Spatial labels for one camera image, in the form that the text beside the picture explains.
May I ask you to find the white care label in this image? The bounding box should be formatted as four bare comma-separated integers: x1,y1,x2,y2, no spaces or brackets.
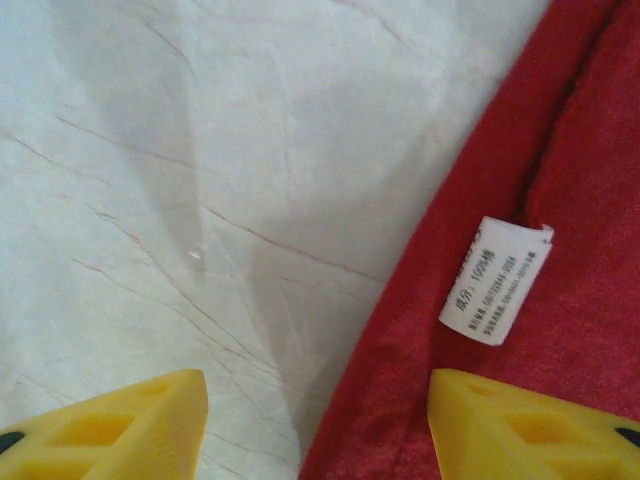
438,215,555,347

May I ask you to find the red t-shirt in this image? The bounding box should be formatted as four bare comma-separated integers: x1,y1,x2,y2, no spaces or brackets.
299,0,640,480

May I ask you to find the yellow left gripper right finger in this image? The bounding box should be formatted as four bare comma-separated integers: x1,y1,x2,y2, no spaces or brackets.
426,369,640,480

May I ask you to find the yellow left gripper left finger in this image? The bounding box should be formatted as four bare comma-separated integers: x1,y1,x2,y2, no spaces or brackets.
0,369,209,480

